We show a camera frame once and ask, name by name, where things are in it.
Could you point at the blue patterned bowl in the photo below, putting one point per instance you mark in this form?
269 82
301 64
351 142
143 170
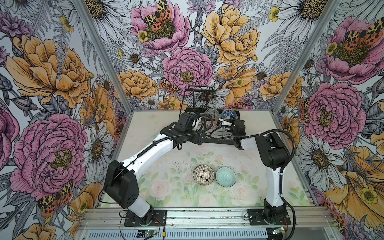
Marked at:
228 114

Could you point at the green patterned bowl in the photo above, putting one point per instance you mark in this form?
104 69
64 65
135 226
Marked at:
213 113

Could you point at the white vented cable duct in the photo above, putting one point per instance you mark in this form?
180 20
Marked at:
180 234

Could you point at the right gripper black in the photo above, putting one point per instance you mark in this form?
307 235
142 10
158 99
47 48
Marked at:
233 121

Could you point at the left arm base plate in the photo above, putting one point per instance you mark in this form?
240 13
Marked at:
154 218

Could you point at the black wire dish rack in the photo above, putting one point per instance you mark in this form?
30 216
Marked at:
198 100

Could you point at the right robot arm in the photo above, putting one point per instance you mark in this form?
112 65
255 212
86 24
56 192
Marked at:
276 149

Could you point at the mint green striped bowl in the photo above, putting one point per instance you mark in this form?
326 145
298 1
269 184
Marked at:
225 177

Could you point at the aluminium front rail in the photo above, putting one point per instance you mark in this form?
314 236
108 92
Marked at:
194 218

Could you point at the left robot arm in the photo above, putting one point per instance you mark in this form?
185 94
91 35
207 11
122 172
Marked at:
121 182

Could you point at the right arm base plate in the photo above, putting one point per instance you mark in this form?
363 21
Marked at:
264 217

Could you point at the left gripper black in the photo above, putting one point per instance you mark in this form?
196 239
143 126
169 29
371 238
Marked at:
194 139

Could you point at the brown patterned bowl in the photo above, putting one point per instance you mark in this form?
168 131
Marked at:
203 175

